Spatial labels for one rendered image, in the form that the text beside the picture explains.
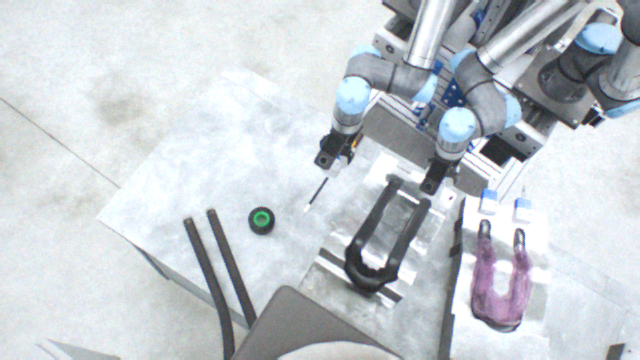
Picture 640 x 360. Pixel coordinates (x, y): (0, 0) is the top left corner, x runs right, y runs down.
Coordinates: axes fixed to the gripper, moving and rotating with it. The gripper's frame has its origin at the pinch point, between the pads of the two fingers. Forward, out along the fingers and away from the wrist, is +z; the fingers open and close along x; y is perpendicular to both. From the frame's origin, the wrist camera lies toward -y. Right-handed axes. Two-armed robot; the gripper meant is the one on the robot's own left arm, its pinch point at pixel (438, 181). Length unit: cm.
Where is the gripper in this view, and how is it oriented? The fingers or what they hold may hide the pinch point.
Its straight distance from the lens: 150.7
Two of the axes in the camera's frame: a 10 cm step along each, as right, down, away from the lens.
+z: 1.1, 3.6, 9.3
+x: -8.5, -4.5, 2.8
